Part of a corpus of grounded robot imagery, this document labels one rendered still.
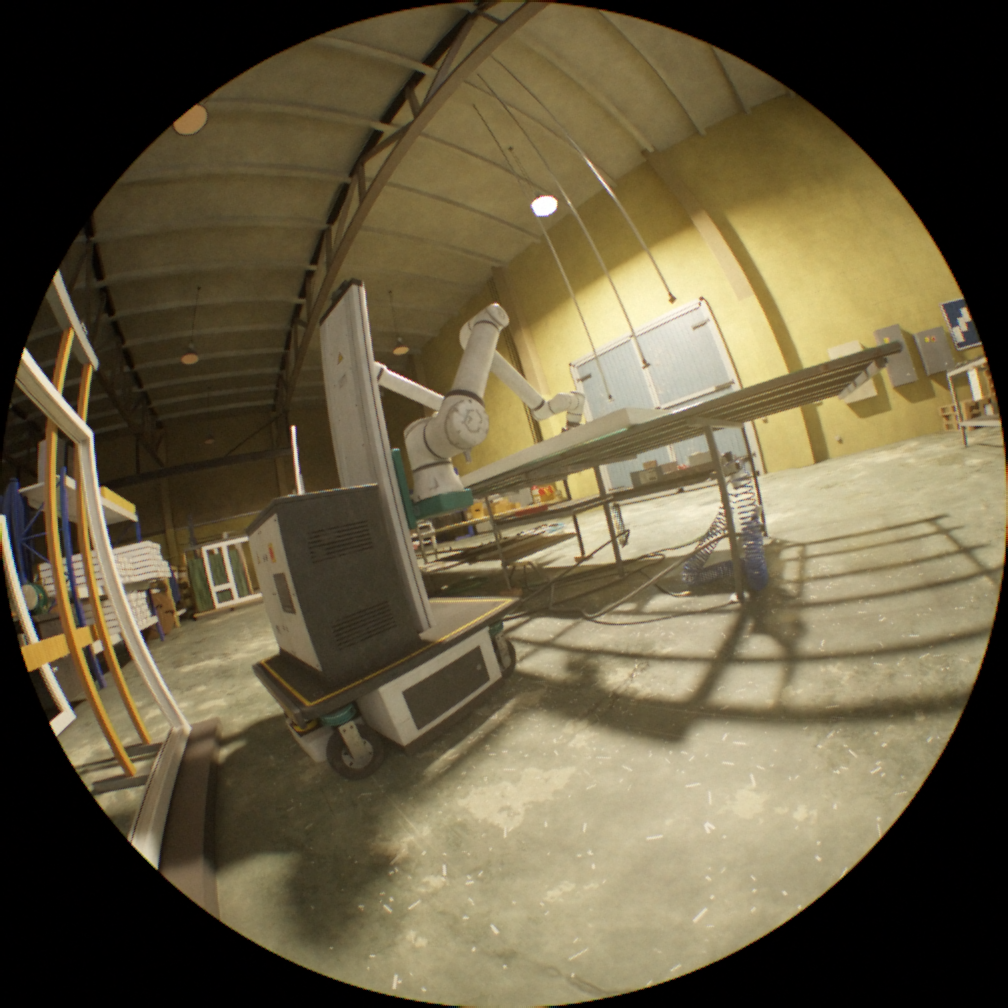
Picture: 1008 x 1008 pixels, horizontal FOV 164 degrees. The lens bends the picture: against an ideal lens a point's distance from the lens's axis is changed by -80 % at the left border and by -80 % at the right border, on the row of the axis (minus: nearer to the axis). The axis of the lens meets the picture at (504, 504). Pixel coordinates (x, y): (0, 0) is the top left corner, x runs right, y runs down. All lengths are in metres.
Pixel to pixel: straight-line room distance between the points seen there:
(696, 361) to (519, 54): 7.43
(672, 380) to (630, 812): 8.04
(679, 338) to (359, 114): 8.19
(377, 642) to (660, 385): 7.99
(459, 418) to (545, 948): 1.28
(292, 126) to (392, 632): 8.35
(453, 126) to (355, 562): 8.47
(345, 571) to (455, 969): 0.96
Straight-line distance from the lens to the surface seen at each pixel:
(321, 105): 8.25
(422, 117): 6.21
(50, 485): 1.73
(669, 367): 8.39
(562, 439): 1.61
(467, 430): 1.10
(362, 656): 1.04
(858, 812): 0.84
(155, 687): 1.85
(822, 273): 8.56
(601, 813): 0.85
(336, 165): 8.92
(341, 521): 1.02
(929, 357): 8.40
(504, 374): 1.73
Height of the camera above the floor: 0.67
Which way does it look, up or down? 1 degrees up
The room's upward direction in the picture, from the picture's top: 15 degrees counter-clockwise
